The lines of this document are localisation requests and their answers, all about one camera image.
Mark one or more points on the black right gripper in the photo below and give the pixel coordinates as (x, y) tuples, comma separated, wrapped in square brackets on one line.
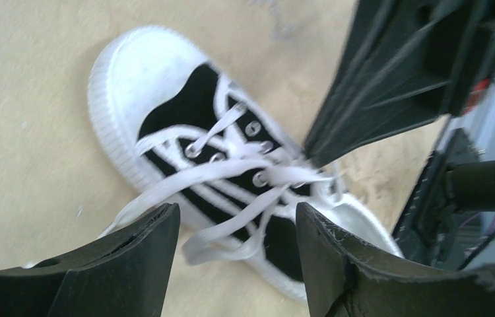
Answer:
[(458, 55)]

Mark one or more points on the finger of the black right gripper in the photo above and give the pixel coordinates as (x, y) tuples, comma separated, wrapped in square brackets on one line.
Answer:
[(371, 96)]

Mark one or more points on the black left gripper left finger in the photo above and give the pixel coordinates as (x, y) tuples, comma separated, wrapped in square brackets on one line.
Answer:
[(124, 273)]

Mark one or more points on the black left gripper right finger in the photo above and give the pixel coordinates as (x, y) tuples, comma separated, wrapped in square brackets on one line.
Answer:
[(346, 276)]

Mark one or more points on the white shoelace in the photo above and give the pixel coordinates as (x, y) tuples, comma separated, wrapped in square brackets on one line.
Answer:
[(251, 182)]

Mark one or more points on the black and white sneaker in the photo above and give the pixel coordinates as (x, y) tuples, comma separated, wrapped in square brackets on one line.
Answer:
[(153, 78)]

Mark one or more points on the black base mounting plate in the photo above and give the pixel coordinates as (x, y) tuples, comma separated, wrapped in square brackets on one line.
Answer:
[(449, 218)]

